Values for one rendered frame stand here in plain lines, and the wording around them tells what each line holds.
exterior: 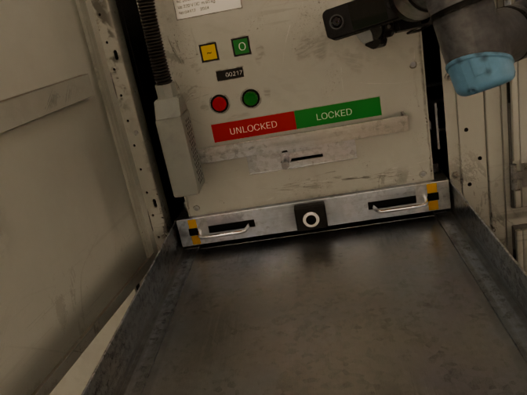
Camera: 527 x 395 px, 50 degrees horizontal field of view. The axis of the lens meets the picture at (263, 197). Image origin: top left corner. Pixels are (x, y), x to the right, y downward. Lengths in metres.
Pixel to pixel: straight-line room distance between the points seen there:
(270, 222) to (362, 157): 0.22
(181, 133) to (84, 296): 0.32
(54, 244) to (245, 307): 0.32
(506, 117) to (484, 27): 0.43
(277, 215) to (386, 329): 0.39
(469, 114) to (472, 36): 0.41
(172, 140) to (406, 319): 0.48
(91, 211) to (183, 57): 0.33
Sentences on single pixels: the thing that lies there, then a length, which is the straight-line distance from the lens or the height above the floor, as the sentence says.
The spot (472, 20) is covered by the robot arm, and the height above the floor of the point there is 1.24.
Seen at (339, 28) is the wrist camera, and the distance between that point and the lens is 0.88.
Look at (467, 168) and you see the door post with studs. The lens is 1.15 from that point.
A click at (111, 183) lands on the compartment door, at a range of 1.12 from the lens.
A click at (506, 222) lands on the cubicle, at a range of 1.22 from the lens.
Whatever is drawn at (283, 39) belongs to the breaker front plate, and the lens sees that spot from 1.05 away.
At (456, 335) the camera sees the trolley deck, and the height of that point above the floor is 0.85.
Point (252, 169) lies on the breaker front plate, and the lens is 1.09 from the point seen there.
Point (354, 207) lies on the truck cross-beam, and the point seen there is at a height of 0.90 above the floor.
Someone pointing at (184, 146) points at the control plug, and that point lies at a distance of 0.98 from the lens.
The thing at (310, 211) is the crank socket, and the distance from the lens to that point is 1.09.
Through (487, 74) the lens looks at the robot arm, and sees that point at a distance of 0.74.
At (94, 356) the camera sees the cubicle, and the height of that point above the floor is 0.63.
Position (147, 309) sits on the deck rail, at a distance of 0.94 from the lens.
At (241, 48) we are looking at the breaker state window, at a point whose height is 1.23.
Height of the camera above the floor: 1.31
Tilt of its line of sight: 19 degrees down
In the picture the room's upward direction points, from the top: 11 degrees counter-clockwise
